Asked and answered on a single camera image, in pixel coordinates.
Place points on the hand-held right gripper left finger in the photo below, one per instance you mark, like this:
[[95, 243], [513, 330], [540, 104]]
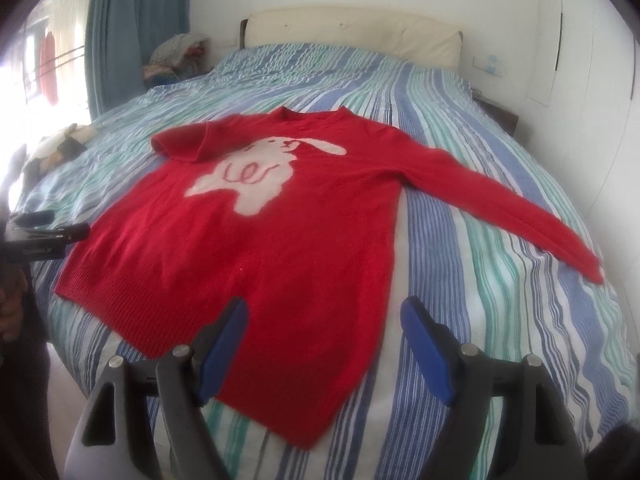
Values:
[[227, 332]]

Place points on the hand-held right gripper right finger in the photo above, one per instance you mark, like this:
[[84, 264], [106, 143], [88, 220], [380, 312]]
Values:
[[425, 342]]

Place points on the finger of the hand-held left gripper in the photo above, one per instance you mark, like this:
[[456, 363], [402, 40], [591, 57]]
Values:
[[35, 218], [70, 233]]

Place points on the red sweater with white dog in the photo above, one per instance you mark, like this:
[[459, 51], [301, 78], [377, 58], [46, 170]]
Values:
[[280, 220]]

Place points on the pile of mixed clothes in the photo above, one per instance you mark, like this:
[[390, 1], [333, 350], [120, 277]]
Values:
[[175, 55]]

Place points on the person's left hand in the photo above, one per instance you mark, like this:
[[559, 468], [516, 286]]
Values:
[[11, 310]]

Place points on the striped bed sheet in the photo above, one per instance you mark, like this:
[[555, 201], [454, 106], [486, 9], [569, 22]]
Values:
[[475, 240]]

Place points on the red hanging garment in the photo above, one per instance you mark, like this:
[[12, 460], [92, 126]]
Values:
[[48, 67]]

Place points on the blue curtain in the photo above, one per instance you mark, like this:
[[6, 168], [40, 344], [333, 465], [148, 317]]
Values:
[[135, 35]]

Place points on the dark wooden nightstand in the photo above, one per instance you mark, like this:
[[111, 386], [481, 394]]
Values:
[[500, 112]]

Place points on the cream padded headboard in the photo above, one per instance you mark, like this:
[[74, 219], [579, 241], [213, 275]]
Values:
[[360, 30]]

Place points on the white wardrobe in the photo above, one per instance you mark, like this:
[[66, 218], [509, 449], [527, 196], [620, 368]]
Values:
[[575, 40]]

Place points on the white wall socket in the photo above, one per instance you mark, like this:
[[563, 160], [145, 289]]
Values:
[[492, 64]]

